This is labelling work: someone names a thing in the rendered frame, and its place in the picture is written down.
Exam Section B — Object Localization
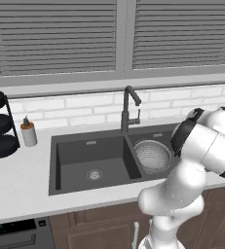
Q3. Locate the dark grey sink faucet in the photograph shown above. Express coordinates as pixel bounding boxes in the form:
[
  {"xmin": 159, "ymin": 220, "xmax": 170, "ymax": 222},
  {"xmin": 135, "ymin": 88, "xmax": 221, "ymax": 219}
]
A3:
[{"xmin": 120, "ymin": 85, "xmax": 142, "ymax": 134}]

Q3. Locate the dark grey double sink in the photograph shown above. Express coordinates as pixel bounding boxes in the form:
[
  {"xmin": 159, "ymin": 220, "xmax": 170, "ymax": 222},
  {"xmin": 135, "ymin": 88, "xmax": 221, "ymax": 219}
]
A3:
[{"xmin": 48, "ymin": 122, "xmax": 186, "ymax": 196}]

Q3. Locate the white perforated colander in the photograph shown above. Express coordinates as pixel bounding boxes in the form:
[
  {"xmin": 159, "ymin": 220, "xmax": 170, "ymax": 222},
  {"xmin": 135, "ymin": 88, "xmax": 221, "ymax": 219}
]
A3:
[{"xmin": 133, "ymin": 139, "xmax": 172, "ymax": 175}]

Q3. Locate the white soap dispenser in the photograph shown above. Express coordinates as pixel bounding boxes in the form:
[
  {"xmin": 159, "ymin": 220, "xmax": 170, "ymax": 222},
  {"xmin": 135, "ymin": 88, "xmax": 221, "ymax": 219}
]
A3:
[{"xmin": 19, "ymin": 115, "xmax": 39, "ymax": 148}]

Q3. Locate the grey window with blinds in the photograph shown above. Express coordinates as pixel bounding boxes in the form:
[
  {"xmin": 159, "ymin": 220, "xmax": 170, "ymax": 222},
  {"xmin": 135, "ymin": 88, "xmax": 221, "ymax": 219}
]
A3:
[{"xmin": 0, "ymin": 0, "xmax": 225, "ymax": 99}]

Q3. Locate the brown wooden cupboard door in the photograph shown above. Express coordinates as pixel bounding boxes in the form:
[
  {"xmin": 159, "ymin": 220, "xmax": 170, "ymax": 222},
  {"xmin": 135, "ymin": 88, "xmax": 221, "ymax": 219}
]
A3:
[
  {"xmin": 49, "ymin": 201, "xmax": 153, "ymax": 249},
  {"xmin": 176, "ymin": 185, "xmax": 225, "ymax": 249}
]

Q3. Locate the dark grey dishwasher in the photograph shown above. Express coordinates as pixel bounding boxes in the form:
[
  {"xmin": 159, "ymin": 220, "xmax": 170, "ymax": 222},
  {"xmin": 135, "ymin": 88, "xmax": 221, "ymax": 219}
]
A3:
[{"xmin": 0, "ymin": 216, "xmax": 56, "ymax": 249}]

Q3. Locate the white cupboard door handle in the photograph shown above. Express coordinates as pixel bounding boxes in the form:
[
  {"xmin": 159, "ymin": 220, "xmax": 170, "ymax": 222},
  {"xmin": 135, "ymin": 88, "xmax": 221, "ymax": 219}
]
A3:
[{"xmin": 132, "ymin": 222, "xmax": 140, "ymax": 249}]

